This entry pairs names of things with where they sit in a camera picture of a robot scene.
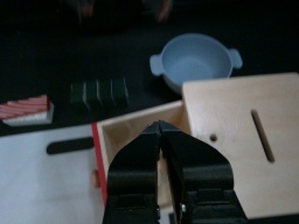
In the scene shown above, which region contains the pale blue toy pot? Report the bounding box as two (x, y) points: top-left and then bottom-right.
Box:
(148, 32), (244, 95)

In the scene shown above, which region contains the white cutting board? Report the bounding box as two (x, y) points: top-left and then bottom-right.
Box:
(0, 123), (108, 224)

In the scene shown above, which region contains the pink striped toy sushi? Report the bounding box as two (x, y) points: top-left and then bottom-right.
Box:
(0, 94), (54, 128)

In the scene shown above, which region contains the green striped toy block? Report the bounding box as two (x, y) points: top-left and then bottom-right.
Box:
(69, 76), (130, 111)

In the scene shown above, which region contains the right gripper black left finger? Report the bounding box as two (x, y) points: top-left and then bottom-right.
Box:
(101, 120), (164, 224)

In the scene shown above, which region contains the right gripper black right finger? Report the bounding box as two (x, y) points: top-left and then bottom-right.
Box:
(157, 119), (251, 224)

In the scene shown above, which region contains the wooden drawer red front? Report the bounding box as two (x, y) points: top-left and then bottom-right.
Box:
(89, 100), (192, 212)

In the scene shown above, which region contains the light wooden box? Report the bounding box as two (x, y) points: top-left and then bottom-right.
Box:
(181, 72), (299, 221)

